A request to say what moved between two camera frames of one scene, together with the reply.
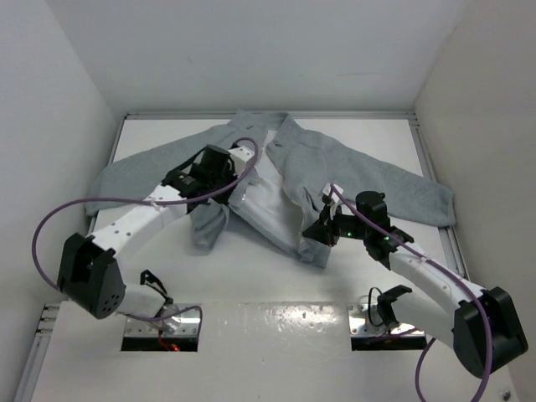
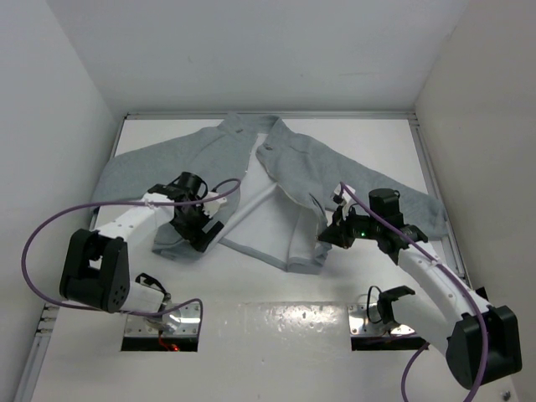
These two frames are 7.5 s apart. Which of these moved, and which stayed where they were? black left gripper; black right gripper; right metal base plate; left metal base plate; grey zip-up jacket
Moved: black left gripper; grey zip-up jacket; black right gripper
Stayed: left metal base plate; right metal base plate
